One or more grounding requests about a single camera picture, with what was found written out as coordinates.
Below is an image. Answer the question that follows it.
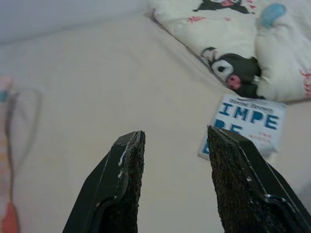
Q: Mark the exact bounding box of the cream cartoon print blanket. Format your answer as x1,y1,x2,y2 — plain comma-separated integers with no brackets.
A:
145,0,311,102

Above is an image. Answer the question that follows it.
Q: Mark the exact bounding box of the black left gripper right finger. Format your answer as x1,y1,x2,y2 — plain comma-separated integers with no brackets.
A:
206,124,311,233

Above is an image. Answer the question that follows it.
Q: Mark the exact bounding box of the pink pillow with coloured spots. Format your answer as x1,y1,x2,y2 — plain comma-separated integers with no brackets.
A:
0,75,44,233

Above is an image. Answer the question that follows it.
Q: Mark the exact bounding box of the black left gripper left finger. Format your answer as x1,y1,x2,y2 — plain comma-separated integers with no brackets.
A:
64,130,146,233

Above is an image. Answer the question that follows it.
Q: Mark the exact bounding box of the bed with beige sheet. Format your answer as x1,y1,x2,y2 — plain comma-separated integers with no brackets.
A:
0,14,311,233

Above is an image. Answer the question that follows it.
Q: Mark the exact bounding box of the white book with blue letters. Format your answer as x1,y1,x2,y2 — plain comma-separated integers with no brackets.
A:
196,94,287,162

